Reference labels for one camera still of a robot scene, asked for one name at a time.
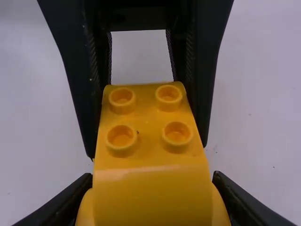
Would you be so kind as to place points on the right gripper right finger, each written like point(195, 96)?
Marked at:
point(249, 209)

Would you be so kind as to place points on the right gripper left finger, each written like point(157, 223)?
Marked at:
point(63, 204)

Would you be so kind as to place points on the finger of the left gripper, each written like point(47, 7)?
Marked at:
point(202, 70)
point(82, 70)

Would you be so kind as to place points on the yellow toy car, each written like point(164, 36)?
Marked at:
point(150, 188)

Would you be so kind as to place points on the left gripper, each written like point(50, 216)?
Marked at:
point(136, 14)

